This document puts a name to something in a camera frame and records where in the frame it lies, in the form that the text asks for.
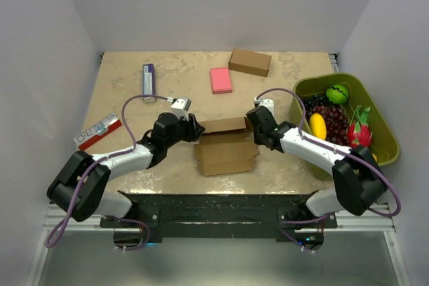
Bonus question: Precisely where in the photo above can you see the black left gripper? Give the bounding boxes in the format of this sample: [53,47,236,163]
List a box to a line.
[165,113,204,149]

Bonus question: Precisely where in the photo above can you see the brown cardboard box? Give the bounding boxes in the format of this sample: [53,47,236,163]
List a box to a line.
[229,48,271,77]
[194,117,259,176]

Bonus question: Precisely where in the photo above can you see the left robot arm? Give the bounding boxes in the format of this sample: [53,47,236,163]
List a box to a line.
[47,113,205,227]

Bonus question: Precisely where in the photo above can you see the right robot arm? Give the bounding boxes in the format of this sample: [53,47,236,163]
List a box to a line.
[246,105,387,228]

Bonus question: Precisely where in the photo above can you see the purple toothpaste box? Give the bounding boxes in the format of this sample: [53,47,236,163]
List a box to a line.
[142,64,156,103]

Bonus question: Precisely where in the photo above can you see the red white toothpaste box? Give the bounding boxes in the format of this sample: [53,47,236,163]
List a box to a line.
[73,113,122,151]

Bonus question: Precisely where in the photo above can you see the closed brown cardboard box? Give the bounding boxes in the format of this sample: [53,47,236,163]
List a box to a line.
[229,48,271,77]

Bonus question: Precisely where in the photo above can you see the dark blue toy grapes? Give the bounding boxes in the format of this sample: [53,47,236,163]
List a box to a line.
[303,94,330,112]

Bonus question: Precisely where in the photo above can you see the pink sticky note pad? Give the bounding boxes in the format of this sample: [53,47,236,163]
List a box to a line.
[210,67,233,94]

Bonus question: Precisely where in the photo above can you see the red purple toy grapes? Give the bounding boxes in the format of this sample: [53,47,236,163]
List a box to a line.
[307,104,349,146]

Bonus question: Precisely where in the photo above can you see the green toy melon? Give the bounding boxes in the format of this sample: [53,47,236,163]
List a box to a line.
[326,84,349,104]

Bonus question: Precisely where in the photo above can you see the pink toy dragon fruit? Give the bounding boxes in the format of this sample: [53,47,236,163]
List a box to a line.
[347,105,373,148]

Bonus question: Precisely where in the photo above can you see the olive green plastic bin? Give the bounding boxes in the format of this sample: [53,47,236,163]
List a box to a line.
[293,73,400,167]

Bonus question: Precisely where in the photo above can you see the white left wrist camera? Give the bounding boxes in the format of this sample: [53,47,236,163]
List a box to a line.
[170,97,192,121]

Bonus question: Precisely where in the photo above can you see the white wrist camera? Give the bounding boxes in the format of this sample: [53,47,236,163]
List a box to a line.
[253,97,275,117]
[170,97,192,121]

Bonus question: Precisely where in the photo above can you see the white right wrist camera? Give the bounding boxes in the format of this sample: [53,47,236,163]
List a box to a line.
[253,97,275,117]

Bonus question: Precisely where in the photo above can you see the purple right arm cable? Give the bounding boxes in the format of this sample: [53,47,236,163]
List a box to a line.
[256,87,402,217]

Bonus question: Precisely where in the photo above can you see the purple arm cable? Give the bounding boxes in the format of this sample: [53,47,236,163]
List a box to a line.
[45,94,175,249]
[256,87,402,217]

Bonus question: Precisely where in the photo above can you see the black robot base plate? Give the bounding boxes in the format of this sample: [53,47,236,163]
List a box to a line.
[101,194,336,246]

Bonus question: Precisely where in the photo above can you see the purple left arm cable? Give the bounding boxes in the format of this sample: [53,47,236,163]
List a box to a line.
[45,94,175,249]

